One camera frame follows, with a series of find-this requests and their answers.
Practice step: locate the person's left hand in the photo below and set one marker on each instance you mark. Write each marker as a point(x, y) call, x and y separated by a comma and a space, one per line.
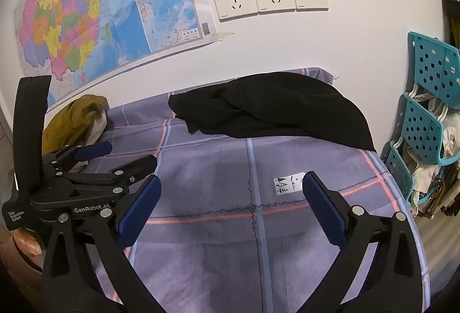
point(27, 243)

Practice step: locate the beige crumpled clothes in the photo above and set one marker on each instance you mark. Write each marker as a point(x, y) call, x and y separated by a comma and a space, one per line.
point(427, 176)

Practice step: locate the small black device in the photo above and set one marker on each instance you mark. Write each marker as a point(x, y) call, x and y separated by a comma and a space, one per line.
point(452, 0)

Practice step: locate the white sheet label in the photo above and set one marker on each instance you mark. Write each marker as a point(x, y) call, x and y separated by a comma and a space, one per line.
point(289, 184)

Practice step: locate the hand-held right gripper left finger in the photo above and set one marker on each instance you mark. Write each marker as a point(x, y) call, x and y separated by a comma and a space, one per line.
point(140, 208)

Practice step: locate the purple plaid bed sheet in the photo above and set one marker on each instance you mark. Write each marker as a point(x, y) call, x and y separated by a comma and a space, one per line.
point(215, 173)

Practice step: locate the teal perforated plastic rack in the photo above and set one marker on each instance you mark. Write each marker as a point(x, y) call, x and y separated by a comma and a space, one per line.
point(424, 126)

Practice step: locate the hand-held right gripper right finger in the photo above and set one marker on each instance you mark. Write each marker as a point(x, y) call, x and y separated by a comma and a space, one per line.
point(323, 205)

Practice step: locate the mustard yellow garment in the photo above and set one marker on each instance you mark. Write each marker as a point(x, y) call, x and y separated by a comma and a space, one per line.
point(68, 122)

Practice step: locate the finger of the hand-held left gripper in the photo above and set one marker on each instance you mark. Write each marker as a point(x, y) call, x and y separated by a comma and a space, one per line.
point(138, 165)
point(93, 150)

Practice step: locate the clear tape piece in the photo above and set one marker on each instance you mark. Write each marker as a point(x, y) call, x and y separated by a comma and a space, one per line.
point(222, 35)

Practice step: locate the black garment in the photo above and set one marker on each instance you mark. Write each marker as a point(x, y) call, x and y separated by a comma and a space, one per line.
point(269, 111)

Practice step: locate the colourful wall map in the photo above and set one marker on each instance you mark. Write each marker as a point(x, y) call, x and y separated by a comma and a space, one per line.
point(90, 11)

